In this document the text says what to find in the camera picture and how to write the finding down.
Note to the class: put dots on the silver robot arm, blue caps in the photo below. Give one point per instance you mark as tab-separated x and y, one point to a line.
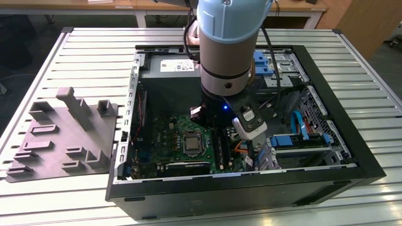
226	58

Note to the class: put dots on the black CPU socket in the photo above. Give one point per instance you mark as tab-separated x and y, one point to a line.
193	133

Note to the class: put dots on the silver CPU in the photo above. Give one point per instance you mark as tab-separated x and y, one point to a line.
193	143

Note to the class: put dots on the grey power supply unit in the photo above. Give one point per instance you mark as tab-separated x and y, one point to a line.
166	94

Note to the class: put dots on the green motherboard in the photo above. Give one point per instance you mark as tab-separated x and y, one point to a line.
166	131

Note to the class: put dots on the blue plastic drive carrier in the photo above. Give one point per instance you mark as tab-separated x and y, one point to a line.
262	68

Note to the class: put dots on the disk drive in blue carrier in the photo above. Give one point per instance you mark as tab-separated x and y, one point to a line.
282	141

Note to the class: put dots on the black graphics card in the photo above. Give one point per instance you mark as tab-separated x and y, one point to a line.
189	166

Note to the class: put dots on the silver drive cage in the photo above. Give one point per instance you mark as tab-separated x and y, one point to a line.
288	81

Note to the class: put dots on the silver disk bay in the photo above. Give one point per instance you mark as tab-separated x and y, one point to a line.
305	150

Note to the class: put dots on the black open PC case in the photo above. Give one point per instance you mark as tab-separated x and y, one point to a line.
220	195

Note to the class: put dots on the grey plastic parts rack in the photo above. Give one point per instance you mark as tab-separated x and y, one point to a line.
63	141

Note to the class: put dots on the wooden desk, white legs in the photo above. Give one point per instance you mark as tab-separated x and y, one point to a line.
296	8

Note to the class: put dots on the wooden cabinet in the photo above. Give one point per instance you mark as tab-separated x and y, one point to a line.
361	23

